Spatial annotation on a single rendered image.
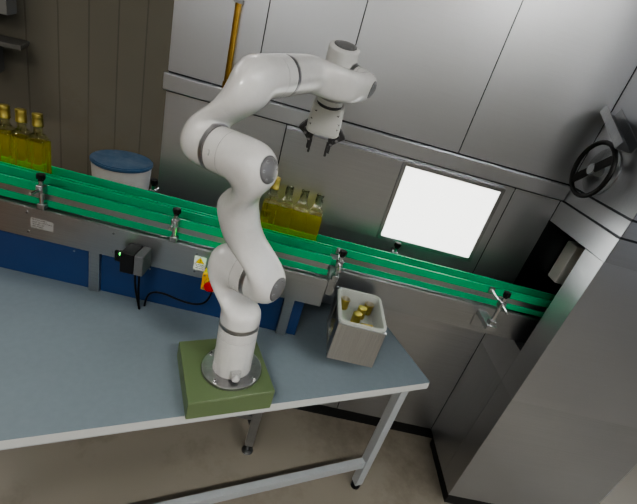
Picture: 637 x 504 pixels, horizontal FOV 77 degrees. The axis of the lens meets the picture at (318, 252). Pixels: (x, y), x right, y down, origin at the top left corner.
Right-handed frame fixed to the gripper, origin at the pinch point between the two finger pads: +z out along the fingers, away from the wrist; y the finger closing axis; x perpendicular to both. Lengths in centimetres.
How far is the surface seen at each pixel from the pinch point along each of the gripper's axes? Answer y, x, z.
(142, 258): 49, 25, 45
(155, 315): 43, 31, 70
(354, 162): -15.7, -23.6, 16.9
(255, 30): 31, -38, -15
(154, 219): 49, 12, 38
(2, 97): 240, -155, 129
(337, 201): -13.8, -17.7, 33.1
